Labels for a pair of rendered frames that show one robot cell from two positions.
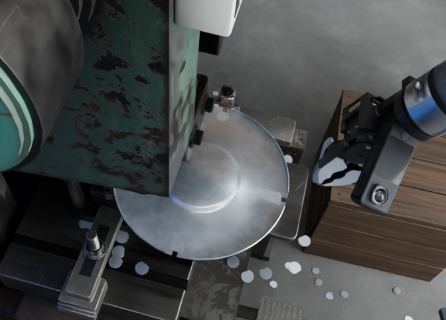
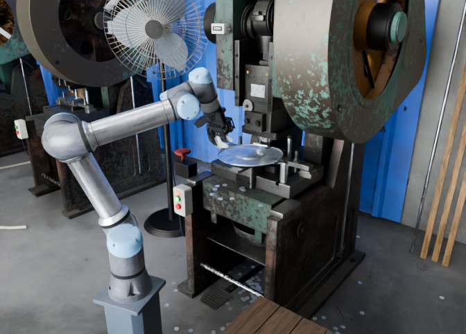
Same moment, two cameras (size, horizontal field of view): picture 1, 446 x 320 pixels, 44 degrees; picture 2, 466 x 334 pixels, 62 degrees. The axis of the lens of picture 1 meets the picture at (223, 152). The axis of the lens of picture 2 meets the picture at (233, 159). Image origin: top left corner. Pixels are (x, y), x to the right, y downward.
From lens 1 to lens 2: 1.88 m
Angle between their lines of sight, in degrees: 89
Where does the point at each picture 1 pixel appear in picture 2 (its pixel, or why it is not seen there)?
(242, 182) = (241, 159)
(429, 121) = not seen: hidden behind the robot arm
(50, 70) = (206, 21)
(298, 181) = (234, 168)
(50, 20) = (210, 16)
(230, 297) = (213, 182)
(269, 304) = (226, 296)
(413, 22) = not seen: outside the picture
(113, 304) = not seen: hidden behind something
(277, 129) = (279, 208)
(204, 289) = (220, 179)
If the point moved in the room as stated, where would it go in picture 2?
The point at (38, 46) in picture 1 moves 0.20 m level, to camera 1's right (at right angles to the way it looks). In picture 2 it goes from (207, 16) to (177, 17)
